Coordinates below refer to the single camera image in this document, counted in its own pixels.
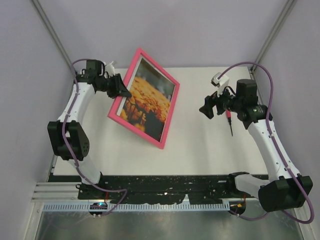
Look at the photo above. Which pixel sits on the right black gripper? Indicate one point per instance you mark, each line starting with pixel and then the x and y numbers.
pixel 210 102

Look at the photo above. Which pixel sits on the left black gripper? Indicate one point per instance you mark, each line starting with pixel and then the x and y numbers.
pixel 121 88

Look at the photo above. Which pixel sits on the red handled screwdriver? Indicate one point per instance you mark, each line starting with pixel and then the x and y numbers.
pixel 229 118

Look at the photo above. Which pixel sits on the pink wooden photo frame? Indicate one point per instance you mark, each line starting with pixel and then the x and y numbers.
pixel 113 112

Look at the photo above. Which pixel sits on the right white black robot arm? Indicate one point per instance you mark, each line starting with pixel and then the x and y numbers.
pixel 285 187

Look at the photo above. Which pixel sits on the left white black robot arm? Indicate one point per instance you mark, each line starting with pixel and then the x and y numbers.
pixel 67 136

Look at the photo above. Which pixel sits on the orange flower photo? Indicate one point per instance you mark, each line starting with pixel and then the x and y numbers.
pixel 148 108

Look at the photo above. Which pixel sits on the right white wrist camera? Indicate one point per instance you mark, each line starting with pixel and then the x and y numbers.
pixel 220 82

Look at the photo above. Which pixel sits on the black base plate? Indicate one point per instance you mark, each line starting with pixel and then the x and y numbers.
pixel 157 189

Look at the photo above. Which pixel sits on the white slotted cable duct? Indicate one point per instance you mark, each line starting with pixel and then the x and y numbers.
pixel 98 206

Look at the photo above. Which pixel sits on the left aluminium corner post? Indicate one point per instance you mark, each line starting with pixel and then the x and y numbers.
pixel 52 33

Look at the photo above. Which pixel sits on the aluminium corner post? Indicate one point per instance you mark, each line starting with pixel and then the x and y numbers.
pixel 276 28
pixel 52 33

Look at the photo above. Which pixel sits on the aluminium front rail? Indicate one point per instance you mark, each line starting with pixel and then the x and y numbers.
pixel 58 191

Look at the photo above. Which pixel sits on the right aluminium corner post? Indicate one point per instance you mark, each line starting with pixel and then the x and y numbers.
pixel 276 28

